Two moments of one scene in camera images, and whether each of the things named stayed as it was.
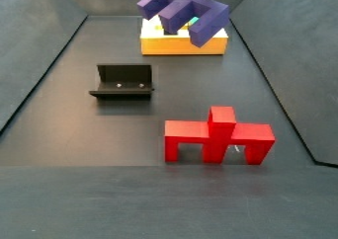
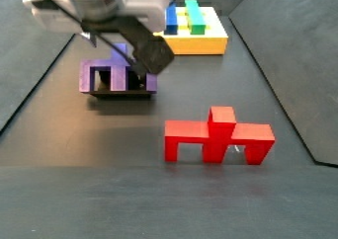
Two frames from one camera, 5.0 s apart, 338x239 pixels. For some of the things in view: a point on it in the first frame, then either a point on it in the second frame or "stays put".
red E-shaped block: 216,134 stays put
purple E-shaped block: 176,10 → 117,62
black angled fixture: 123,80 stays put
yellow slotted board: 159,42 stays put
